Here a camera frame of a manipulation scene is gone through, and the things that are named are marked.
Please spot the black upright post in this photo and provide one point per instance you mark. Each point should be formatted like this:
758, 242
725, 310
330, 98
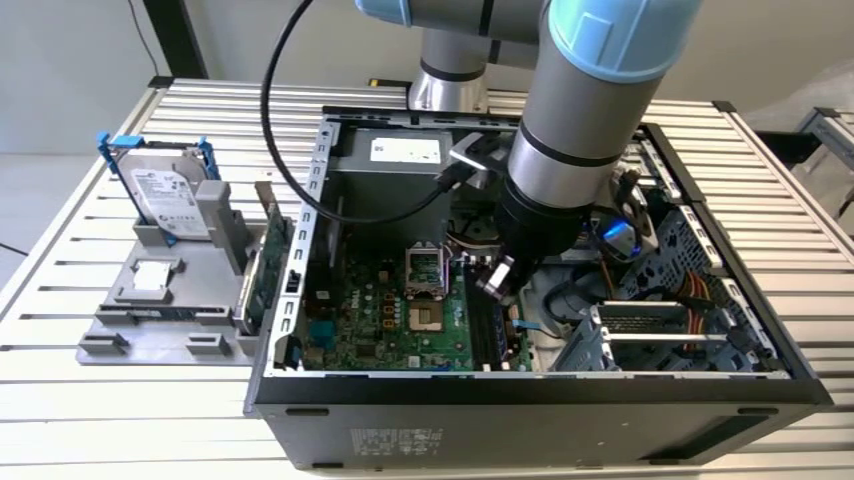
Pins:
177, 40

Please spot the CPU socket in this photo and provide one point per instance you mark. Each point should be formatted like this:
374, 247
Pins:
428, 317

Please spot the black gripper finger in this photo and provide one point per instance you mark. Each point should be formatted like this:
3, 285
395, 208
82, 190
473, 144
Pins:
500, 280
524, 272

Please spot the grey metal frame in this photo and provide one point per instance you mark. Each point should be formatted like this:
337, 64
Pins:
828, 150

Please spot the green graphics card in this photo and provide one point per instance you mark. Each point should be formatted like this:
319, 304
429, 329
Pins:
270, 250

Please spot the silver disk bay cage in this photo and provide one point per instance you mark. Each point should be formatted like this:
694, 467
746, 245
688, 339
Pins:
641, 317

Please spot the silver CPU chip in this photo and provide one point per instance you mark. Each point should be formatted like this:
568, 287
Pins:
150, 279

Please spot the green motherboard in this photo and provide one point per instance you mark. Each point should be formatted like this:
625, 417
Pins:
434, 350

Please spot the hard disk in blue carrier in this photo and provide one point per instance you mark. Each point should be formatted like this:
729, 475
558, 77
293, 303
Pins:
161, 190

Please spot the black RAM slot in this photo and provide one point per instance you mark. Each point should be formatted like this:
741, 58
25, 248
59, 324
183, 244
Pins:
481, 325
496, 350

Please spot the yellow black plug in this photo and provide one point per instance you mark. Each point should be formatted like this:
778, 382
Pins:
377, 82

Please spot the socket locking lever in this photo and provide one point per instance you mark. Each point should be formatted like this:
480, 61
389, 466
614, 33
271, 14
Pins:
445, 280

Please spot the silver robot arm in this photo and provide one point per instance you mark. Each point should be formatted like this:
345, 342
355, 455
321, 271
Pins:
574, 125

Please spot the silver optical drive bay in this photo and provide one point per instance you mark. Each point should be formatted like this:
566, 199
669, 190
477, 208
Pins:
657, 170

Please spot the grey power supply unit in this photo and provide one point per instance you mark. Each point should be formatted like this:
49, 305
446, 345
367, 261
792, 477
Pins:
394, 195

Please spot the grey parts rack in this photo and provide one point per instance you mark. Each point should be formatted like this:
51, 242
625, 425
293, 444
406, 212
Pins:
201, 285

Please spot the black PC case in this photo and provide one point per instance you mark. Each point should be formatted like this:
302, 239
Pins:
468, 430

